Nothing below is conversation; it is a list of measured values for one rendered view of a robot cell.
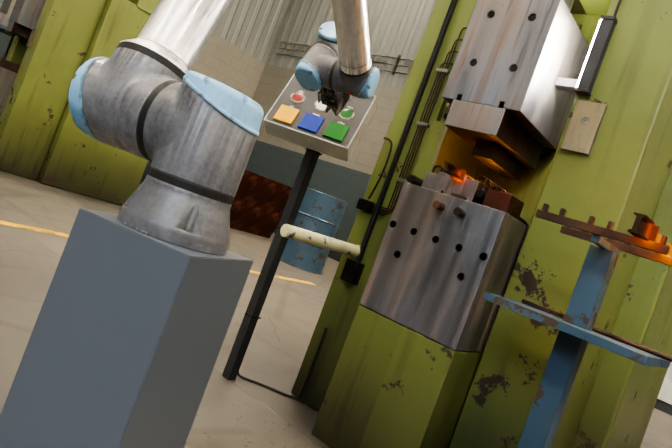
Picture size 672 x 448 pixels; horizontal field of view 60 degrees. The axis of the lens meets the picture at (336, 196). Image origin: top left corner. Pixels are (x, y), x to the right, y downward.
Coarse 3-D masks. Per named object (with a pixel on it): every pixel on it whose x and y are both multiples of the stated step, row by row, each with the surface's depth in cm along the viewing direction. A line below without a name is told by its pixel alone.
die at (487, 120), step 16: (464, 112) 200; (480, 112) 197; (496, 112) 193; (464, 128) 199; (480, 128) 195; (496, 128) 192; (512, 128) 199; (512, 144) 203; (528, 144) 213; (528, 160) 217
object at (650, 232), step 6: (636, 216) 126; (642, 216) 125; (636, 222) 126; (642, 222) 126; (648, 222) 129; (636, 228) 125; (642, 228) 127; (648, 228) 131; (654, 228) 130; (636, 234) 127; (642, 234) 126; (648, 234) 131; (654, 234) 130; (648, 240) 130; (654, 240) 130
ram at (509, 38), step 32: (480, 0) 207; (512, 0) 200; (544, 0) 193; (480, 32) 204; (512, 32) 197; (544, 32) 190; (576, 32) 206; (480, 64) 201; (512, 64) 194; (544, 64) 193; (576, 64) 214; (448, 96) 206; (480, 96) 198; (512, 96) 191; (544, 96) 200; (544, 128) 208
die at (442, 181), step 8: (432, 176) 202; (440, 176) 200; (448, 176) 198; (424, 184) 203; (432, 184) 201; (440, 184) 199; (448, 184) 197; (456, 184) 196; (464, 184) 194; (472, 184) 192; (480, 184) 192; (440, 192) 198; (448, 192) 197; (456, 192) 195; (464, 192) 193; (472, 192) 192; (472, 200) 191; (480, 200) 196
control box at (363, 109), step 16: (288, 96) 221; (304, 96) 220; (320, 96) 220; (352, 96) 220; (272, 112) 216; (304, 112) 216; (320, 112) 216; (368, 112) 217; (272, 128) 216; (288, 128) 212; (320, 128) 212; (352, 128) 212; (304, 144) 216; (320, 144) 211; (336, 144) 208; (352, 144) 210
